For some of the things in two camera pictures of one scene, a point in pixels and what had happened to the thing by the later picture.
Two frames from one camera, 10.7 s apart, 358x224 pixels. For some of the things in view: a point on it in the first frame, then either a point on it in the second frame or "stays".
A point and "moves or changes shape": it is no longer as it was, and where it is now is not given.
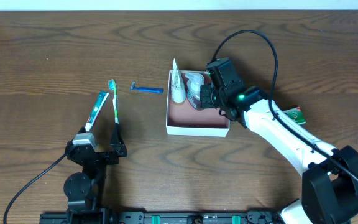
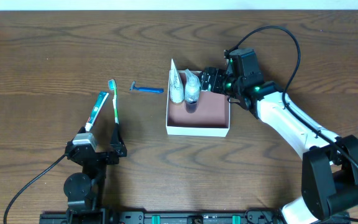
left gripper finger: (117, 144) stays
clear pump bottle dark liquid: (194, 81) moves or changes shape
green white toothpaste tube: (100, 101) stays
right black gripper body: (207, 97) to (207, 80)
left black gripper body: (103, 154) stays
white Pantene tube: (179, 90) stays
